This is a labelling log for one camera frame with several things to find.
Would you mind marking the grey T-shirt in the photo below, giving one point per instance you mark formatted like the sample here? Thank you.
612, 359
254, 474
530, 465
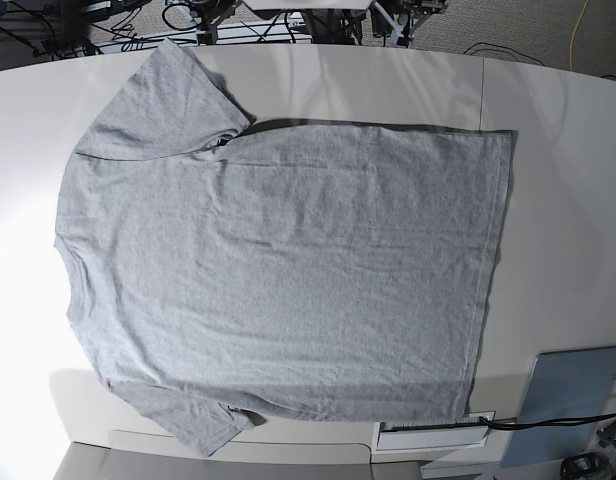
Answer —
316, 272

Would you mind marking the blue-grey flat panel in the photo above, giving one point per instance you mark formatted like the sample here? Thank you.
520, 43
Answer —
563, 384

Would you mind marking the black device bottom right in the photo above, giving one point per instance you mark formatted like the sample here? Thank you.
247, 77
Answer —
590, 465

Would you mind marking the white cable grommet plate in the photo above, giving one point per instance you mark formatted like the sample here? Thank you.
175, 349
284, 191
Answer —
413, 437

